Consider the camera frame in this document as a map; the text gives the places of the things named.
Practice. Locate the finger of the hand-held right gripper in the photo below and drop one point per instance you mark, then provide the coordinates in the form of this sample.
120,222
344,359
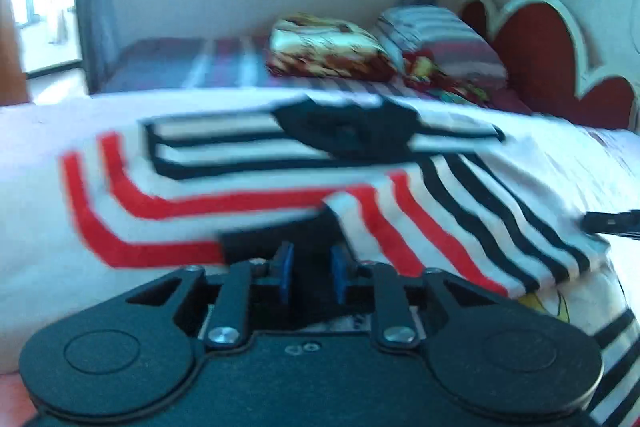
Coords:
612,223

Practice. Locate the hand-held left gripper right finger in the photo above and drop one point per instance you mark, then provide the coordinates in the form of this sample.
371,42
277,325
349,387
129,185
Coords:
342,274

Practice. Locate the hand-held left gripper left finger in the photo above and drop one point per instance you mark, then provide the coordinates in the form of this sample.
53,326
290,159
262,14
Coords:
283,272

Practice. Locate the red black white striped sweater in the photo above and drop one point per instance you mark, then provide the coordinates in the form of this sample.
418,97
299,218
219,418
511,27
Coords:
280,202

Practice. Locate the black white striped garment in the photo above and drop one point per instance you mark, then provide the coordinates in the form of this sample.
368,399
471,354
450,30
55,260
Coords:
620,362

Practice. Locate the red heart-shaped headboard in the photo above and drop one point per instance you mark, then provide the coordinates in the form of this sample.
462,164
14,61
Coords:
545,52

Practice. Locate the colourful printed red cloth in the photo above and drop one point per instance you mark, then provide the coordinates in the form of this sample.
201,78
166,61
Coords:
445,82

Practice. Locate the folded printed yellow red blanket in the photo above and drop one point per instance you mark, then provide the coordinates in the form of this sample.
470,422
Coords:
325,47

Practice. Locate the grey red striped bedsheet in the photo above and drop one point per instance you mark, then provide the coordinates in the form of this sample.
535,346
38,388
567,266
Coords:
170,64

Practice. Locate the grey red striped pillow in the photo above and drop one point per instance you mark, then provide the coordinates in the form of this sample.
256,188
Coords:
442,39

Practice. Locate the white pink floral blanket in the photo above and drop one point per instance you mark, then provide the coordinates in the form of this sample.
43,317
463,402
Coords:
45,187

